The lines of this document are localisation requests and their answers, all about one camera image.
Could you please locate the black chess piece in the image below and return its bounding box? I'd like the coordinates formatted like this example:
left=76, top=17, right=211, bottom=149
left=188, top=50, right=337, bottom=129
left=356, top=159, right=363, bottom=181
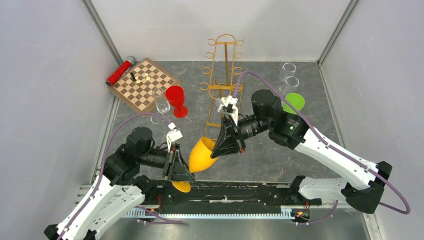
left=130, top=72, right=136, bottom=82

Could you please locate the clear back wine glass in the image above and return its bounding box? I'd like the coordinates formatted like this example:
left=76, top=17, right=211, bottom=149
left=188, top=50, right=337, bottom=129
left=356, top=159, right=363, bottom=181
left=281, top=76, right=300, bottom=96

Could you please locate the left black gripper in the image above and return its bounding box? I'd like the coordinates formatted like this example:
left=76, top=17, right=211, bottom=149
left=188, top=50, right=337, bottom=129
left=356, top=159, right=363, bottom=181
left=138, top=142, right=196, bottom=182

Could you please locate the wooden chessboard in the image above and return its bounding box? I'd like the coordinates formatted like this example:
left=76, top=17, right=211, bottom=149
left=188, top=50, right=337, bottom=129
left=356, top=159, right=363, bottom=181
left=108, top=57, right=181, bottom=113

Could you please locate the red wine glass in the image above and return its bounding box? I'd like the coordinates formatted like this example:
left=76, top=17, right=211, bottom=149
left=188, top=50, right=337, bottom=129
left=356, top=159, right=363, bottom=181
left=165, top=85, right=188, bottom=118

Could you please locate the clear wine glass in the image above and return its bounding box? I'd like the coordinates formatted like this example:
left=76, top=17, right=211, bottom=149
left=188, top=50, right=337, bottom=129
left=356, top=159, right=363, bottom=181
left=152, top=87, right=171, bottom=120
left=278, top=62, right=297, bottom=82
left=281, top=76, right=300, bottom=96

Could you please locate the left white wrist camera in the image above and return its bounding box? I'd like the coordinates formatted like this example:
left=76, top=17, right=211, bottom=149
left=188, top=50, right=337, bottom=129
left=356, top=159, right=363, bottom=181
left=165, top=122, right=183, bottom=152

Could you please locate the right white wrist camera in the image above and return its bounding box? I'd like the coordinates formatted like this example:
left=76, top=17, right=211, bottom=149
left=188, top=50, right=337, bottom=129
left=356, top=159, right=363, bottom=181
left=216, top=95, right=239, bottom=126

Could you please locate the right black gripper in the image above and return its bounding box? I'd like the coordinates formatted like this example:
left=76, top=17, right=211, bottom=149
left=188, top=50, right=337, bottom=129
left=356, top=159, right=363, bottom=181
left=210, top=113, right=272, bottom=158

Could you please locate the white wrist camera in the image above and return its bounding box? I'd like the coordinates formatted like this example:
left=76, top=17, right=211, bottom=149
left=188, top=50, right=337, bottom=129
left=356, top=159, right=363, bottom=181
left=216, top=95, right=239, bottom=126
left=165, top=122, right=183, bottom=152

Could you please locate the orange wine glass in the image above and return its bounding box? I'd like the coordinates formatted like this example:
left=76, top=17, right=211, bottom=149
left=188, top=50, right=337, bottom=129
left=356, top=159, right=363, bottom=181
left=171, top=136, right=217, bottom=193

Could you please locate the red glitter tube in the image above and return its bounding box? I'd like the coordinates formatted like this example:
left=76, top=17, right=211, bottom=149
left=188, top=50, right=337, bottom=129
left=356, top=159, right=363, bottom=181
left=105, top=56, right=135, bottom=87

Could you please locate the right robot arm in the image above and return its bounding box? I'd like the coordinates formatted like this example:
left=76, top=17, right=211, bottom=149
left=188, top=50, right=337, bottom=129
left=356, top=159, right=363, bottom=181
left=210, top=89, right=392, bottom=214

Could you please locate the gold wire glass rack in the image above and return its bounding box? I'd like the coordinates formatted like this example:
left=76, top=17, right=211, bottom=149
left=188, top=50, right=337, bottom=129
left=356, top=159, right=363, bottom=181
left=199, top=33, right=244, bottom=137

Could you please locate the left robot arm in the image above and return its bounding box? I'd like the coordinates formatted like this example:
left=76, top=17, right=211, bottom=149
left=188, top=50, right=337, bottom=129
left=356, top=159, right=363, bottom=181
left=44, top=123, right=195, bottom=240

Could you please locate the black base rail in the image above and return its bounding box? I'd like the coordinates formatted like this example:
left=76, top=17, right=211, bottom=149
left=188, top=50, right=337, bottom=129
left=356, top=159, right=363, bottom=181
left=119, top=178, right=322, bottom=220

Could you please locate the green wine glass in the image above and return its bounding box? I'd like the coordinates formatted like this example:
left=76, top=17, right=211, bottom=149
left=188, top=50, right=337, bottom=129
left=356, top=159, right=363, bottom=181
left=282, top=92, right=306, bottom=115

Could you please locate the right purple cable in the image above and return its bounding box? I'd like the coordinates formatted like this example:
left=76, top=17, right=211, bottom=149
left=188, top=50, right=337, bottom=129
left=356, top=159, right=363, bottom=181
left=231, top=70, right=412, bottom=226

